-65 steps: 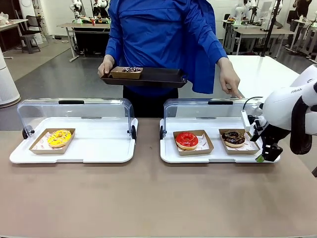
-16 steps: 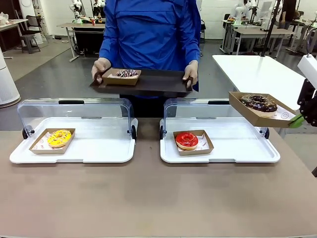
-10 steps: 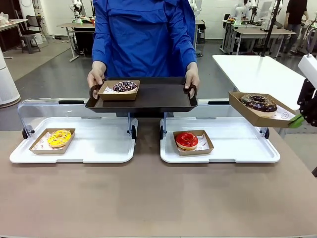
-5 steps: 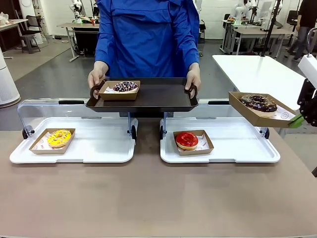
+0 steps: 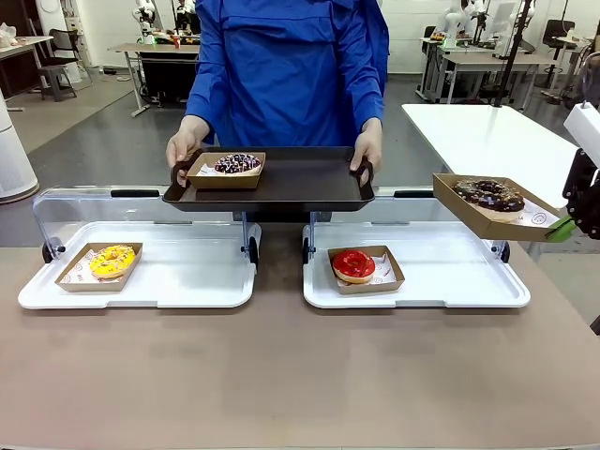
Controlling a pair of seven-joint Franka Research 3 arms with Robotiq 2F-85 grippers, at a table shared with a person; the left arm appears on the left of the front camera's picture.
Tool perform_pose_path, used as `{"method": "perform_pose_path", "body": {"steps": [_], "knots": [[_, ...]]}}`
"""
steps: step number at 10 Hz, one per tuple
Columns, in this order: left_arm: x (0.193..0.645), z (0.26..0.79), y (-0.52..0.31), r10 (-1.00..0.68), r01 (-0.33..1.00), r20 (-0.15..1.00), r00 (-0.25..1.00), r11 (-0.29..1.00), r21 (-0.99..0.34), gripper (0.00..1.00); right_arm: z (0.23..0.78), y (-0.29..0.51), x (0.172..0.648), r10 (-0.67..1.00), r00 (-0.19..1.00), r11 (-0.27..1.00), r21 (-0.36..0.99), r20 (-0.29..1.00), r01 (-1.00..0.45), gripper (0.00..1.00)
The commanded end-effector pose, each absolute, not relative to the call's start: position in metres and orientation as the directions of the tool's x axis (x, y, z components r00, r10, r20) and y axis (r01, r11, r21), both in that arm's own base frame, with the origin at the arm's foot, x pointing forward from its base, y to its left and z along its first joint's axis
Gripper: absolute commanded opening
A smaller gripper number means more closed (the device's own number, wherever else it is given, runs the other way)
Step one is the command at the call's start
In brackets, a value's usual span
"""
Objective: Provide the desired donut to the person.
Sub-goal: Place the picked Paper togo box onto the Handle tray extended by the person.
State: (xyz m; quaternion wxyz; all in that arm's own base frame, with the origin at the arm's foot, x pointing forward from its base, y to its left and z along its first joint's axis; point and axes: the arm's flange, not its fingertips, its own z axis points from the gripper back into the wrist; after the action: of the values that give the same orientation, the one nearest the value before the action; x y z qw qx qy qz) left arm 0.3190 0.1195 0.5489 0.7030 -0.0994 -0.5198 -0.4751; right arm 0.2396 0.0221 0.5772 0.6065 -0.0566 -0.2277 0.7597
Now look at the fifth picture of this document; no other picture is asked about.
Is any white display case base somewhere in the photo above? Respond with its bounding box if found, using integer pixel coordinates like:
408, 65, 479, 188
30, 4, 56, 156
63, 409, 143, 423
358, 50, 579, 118
302, 220, 533, 310
17, 220, 258, 311

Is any chocolate donut with nuts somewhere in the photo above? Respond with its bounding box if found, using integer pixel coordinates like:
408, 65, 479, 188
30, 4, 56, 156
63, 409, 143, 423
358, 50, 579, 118
451, 177, 527, 223

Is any blue-sleeved left forearm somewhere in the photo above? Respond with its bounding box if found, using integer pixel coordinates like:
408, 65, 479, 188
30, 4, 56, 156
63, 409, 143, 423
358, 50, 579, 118
346, 0, 392, 135

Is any wooden background desk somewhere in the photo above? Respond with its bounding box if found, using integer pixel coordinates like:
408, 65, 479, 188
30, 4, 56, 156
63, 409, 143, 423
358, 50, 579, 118
0, 35, 55, 113

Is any white cylindrical air purifier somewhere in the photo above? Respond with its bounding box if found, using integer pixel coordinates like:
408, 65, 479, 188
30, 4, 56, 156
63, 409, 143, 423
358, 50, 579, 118
0, 87, 40, 203

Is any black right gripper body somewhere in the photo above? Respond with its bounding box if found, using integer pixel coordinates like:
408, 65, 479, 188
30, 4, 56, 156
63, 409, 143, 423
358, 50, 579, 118
577, 154, 600, 241

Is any grey background chair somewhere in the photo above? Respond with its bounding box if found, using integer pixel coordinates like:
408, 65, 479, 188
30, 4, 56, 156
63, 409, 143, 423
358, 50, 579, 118
36, 28, 79, 103

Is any clear display case lid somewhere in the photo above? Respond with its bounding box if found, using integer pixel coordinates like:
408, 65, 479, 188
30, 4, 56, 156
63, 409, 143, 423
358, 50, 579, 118
31, 186, 262, 272
302, 186, 512, 264

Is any red glazed donut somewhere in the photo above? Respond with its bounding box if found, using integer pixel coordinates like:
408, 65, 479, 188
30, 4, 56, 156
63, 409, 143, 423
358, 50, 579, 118
332, 248, 377, 284

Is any brown cardboard donut box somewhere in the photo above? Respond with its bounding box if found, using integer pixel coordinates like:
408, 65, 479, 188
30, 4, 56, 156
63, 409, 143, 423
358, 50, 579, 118
186, 151, 267, 190
326, 244, 406, 296
53, 241, 144, 293
431, 172, 564, 244

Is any blue-sleeved right forearm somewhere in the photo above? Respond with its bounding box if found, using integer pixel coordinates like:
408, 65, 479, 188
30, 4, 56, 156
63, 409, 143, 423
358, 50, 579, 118
185, 0, 235, 130

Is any person's left hand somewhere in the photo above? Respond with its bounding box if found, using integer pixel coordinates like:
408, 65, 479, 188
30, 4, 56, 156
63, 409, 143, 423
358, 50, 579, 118
349, 116, 384, 178

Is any black background office chair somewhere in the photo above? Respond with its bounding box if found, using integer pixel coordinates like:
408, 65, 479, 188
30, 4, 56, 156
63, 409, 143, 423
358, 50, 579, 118
542, 19, 577, 89

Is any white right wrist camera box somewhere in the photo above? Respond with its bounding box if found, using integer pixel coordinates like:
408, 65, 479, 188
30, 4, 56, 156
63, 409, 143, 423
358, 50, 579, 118
562, 102, 600, 169

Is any yellow glazed donut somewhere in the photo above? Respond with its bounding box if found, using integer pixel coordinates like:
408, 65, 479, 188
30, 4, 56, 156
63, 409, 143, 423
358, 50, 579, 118
88, 244, 138, 281

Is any person's right hand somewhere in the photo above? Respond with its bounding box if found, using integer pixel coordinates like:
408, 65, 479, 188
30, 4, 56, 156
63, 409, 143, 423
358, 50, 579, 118
165, 114, 210, 177

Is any chocolate donut with sprinkles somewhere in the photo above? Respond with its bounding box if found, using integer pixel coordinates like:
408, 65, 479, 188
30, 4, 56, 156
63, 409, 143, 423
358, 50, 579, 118
214, 152, 263, 176

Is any person's blue shirt torso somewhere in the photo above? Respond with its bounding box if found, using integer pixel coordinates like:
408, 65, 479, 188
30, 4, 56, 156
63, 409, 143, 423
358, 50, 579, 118
185, 0, 392, 149

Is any grey background table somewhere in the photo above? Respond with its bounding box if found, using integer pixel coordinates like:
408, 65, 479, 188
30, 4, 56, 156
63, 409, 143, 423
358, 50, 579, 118
107, 42, 202, 118

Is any grey background workbench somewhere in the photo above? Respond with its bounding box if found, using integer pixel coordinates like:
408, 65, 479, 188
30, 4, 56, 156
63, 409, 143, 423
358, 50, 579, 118
415, 36, 560, 105

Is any white side table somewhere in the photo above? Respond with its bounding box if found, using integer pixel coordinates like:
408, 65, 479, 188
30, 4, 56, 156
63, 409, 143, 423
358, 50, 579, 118
400, 102, 581, 211

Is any dark brown serving tray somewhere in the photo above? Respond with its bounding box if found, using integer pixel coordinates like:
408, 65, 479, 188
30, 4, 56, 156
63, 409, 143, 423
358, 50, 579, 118
162, 146, 376, 214

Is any black camera pole stand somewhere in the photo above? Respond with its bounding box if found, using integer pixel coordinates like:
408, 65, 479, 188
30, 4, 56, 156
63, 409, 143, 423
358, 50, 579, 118
488, 0, 536, 109

